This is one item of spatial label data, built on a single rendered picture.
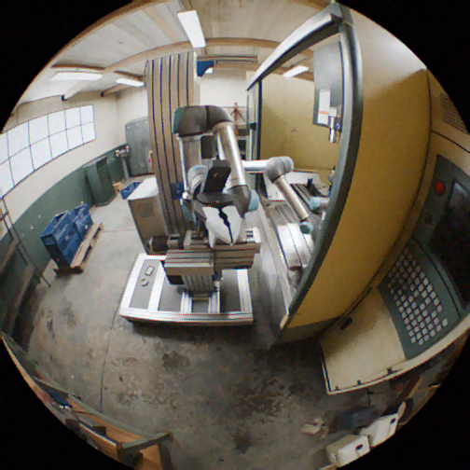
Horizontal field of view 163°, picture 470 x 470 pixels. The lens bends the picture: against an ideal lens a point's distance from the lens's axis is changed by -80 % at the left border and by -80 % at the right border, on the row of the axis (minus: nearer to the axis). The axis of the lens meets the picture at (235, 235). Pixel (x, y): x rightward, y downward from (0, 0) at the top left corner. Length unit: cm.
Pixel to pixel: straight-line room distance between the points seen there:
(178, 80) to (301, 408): 234
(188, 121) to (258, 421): 194
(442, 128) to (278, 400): 193
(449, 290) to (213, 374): 164
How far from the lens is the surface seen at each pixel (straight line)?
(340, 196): 51
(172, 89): 96
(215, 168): 33
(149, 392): 179
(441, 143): 81
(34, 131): 430
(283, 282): 106
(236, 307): 161
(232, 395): 163
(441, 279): 76
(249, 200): 58
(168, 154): 98
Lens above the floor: 162
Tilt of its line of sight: 38 degrees down
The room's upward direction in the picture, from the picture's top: straight up
